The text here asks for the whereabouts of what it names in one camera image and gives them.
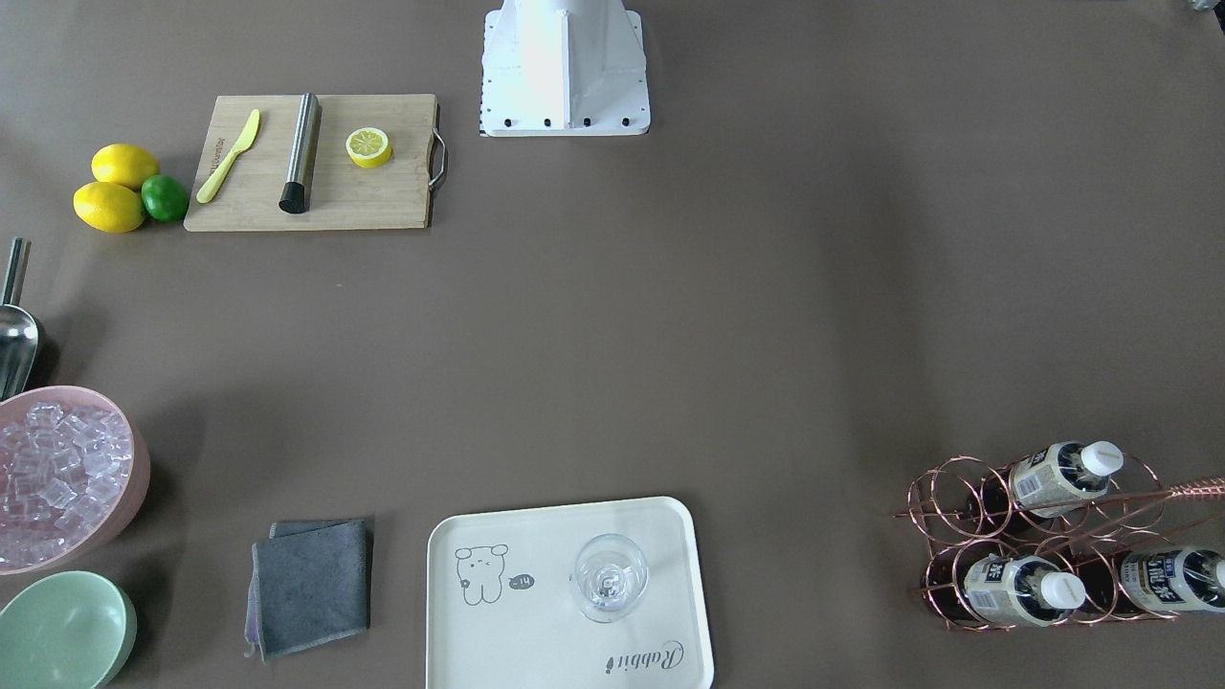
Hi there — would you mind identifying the tea bottle rack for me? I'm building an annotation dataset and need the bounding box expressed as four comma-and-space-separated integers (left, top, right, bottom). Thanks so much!
979, 440, 1125, 533

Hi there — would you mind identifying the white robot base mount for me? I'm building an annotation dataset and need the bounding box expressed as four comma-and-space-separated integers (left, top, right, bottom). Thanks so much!
479, 1, 652, 137

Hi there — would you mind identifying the green lime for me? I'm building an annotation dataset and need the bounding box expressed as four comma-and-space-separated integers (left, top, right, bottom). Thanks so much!
140, 174, 189, 222

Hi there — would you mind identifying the copper wire bottle rack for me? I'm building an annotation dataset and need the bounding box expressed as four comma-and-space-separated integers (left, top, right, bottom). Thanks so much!
900, 456, 1224, 633

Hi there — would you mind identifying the tea bottle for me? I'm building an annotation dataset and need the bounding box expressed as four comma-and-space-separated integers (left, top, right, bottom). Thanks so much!
1116, 546, 1224, 613
922, 554, 1088, 631

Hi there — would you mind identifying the steel muddler black tip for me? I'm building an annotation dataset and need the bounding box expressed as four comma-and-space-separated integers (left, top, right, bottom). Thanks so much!
278, 93, 323, 215

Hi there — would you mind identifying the tea bottle lower outer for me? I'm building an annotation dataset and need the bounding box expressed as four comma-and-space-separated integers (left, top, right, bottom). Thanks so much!
1116, 546, 1224, 613

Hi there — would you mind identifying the bamboo cutting board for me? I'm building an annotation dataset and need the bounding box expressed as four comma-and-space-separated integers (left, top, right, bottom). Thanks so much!
184, 93, 445, 233

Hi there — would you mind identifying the half lemon slice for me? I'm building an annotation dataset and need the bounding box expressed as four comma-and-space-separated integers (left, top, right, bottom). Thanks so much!
345, 126, 393, 168

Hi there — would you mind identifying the tea bottle lower middle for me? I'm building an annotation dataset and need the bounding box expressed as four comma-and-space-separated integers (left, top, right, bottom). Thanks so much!
922, 554, 1088, 631

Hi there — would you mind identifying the green bowl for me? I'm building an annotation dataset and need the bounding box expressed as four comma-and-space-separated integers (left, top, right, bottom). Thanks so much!
1, 570, 137, 688

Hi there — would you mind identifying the yellow lemon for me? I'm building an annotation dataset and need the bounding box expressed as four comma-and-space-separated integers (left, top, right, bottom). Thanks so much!
74, 181, 147, 233
91, 143, 160, 191

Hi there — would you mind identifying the steel ice scoop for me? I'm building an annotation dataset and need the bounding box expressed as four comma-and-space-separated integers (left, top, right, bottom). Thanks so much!
1, 238, 42, 400

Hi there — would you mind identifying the yellow plastic knife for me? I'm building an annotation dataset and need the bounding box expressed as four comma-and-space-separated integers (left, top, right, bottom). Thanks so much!
195, 109, 261, 204

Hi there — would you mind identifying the lower yellow lemon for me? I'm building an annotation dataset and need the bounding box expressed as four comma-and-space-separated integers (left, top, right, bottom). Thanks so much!
74, 181, 147, 233

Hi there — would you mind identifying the pink bowl of ice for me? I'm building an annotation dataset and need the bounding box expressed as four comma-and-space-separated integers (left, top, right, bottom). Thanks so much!
1, 387, 149, 576

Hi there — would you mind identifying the grey folded cloth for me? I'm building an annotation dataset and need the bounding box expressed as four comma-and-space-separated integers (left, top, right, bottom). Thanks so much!
244, 519, 372, 662

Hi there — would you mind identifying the cream serving tray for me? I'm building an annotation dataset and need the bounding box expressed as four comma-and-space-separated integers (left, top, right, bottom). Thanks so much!
425, 497, 715, 688

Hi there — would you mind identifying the upper yellow lemon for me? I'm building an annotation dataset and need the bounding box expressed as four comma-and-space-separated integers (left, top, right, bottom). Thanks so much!
91, 143, 160, 191

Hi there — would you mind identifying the clear wine glass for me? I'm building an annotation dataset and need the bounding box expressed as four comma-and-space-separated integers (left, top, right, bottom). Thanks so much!
570, 533, 649, 624

